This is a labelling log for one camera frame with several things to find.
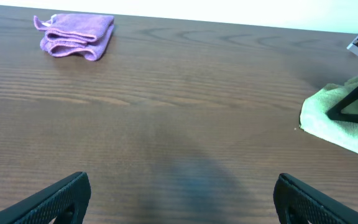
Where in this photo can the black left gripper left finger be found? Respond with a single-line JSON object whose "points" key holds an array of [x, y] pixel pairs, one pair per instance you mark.
{"points": [[64, 202]]}

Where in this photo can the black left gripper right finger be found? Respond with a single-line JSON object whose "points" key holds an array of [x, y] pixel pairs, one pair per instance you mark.
{"points": [[298, 203]]}

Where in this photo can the green microfibre cloth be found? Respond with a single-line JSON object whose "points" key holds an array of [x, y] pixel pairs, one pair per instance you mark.
{"points": [[314, 120]]}

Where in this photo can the folded purple cloth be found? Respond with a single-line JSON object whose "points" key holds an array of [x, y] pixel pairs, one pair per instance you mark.
{"points": [[84, 34]]}

